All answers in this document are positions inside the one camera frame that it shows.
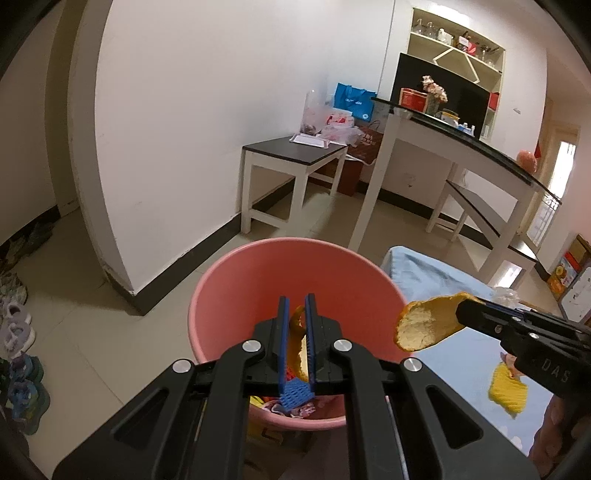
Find orange peel piece large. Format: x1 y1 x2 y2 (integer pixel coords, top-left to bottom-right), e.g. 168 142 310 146
394 292 481 352

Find white kids drawing board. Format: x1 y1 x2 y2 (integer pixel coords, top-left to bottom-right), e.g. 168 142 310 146
559 264 591 323

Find orange round lantern ornament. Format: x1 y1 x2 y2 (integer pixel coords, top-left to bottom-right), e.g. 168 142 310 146
516 150 538 175

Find children's shoes on floor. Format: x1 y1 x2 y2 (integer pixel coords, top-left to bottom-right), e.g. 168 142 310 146
1 273 50 436

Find red tin box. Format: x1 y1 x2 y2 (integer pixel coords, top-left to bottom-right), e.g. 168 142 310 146
399 88 428 112

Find clear plastic bag on bench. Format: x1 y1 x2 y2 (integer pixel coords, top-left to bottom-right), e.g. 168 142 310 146
300 90 332 136

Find black-top white bench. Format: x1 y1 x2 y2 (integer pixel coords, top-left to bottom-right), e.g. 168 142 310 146
426 180 537 290
240 137 348 234

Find light blue table cloth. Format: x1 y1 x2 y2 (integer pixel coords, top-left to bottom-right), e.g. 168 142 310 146
380 245 562 458

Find pink plastic bucket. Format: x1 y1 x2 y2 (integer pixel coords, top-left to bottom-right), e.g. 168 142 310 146
188 238 406 449

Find pink flower bouquet vase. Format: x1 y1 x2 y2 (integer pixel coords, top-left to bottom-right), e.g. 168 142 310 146
422 75 448 116

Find red bin under table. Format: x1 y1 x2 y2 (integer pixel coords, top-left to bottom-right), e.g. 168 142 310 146
318 159 365 196

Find dark red paper bag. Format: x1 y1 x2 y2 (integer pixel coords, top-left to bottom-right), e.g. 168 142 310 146
348 120 384 166

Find colourful cardboard box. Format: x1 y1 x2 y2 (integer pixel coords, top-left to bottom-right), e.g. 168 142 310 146
547 235 591 300

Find person's right hand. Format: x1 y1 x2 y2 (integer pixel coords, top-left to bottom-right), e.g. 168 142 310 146
528 396 590 478

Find white wall shelf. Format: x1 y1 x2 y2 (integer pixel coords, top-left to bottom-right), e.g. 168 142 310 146
407 7 505 141

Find right black-top white bench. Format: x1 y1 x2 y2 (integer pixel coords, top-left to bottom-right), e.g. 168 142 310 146
426 180 537 290

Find white glass-top dining table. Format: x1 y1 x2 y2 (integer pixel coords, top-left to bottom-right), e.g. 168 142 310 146
349 97 559 283

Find blue shopping bag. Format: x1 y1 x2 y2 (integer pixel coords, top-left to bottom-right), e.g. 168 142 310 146
332 83 377 122

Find white paper on bench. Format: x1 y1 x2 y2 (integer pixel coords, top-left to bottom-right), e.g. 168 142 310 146
290 133 329 149

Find black monitor screen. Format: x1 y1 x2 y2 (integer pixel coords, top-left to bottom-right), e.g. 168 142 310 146
389 52 491 136

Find yellow foam fruit net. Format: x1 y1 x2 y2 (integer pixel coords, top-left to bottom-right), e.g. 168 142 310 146
488 363 528 418

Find left black-top white bench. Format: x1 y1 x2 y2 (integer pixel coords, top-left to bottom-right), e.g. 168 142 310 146
240 137 348 234

